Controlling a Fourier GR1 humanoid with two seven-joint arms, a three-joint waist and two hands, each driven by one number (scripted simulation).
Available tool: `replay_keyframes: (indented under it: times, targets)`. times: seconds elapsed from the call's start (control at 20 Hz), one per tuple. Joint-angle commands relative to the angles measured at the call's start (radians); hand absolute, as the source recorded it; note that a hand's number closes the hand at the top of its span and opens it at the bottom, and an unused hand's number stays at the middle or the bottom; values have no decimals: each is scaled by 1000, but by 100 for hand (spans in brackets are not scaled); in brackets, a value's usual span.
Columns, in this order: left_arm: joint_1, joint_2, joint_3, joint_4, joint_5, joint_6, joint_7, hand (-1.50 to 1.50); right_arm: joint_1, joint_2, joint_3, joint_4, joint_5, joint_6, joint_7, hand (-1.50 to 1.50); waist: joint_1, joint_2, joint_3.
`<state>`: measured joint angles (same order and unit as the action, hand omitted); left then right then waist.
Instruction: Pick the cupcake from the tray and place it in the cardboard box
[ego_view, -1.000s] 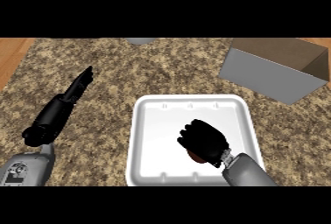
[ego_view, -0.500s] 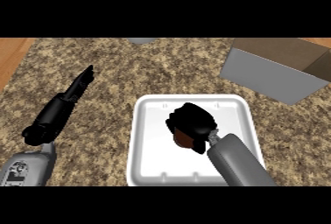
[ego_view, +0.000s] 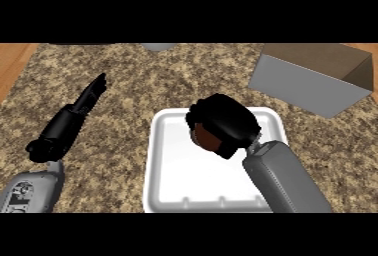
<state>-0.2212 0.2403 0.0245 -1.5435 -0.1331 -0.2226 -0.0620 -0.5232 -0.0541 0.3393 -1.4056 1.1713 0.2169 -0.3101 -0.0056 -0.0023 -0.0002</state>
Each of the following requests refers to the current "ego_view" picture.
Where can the grey object at edge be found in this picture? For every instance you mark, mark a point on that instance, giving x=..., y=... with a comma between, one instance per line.
x=158, y=46

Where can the grey cardboard box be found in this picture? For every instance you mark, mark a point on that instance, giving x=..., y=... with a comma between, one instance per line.
x=310, y=76

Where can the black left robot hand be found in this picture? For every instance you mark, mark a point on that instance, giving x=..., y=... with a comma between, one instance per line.
x=62, y=128

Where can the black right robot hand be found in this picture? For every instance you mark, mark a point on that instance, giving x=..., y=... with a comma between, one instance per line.
x=227, y=120

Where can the brown cupcake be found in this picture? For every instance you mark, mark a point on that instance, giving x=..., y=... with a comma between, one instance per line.
x=206, y=139

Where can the white plastic tray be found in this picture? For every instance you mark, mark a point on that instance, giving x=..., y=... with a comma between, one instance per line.
x=184, y=173

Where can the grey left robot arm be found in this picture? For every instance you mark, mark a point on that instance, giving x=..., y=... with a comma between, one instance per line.
x=29, y=191

